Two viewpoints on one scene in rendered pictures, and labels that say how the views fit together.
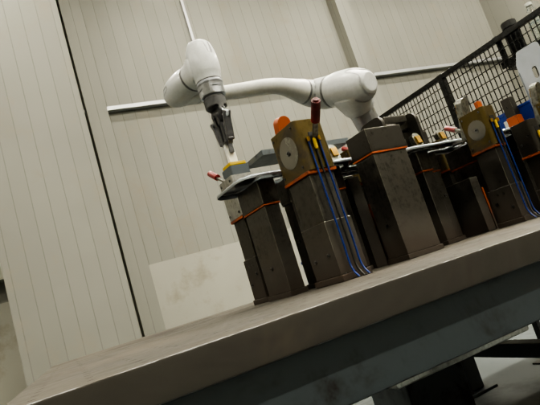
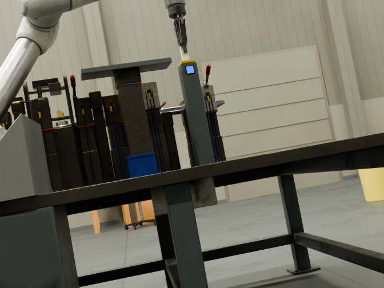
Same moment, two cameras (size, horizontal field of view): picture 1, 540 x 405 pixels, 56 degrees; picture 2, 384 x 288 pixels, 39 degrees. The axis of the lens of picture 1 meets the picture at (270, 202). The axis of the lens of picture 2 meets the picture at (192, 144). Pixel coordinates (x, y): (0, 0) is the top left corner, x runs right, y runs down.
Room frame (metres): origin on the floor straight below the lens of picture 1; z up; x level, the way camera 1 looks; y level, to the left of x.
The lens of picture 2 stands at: (3.81, 0.73, 0.67)
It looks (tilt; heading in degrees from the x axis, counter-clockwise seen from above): 3 degrees up; 198
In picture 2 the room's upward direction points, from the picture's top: 10 degrees counter-clockwise
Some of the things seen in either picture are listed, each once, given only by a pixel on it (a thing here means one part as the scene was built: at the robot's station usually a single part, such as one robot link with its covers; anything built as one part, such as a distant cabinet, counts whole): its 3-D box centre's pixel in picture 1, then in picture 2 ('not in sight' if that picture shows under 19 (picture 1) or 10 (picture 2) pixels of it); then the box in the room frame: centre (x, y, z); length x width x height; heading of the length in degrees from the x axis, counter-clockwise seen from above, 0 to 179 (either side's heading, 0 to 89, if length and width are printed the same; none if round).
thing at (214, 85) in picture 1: (211, 91); (175, 1); (1.62, 0.08, 1.42); 0.09 x 0.09 x 0.06
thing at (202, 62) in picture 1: (200, 64); not in sight; (1.63, 0.09, 1.53); 0.13 x 0.11 x 0.16; 44
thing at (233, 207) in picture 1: (251, 239); (211, 126); (1.44, 0.08, 0.88); 0.12 x 0.07 x 0.36; 31
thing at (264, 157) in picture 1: (297, 153); (126, 68); (1.76, -0.15, 1.16); 0.37 x 0.14 x 0.02; 121
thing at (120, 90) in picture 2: not in sight; (135, 124); (1.76, -0.15, 0.92); 0.10 x 0.08 x 0.45; 121
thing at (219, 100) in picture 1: (217, 110); (178, 18); (1.62, 0.08, 1.35); 0.08 x 0.07 x 0.09; 31
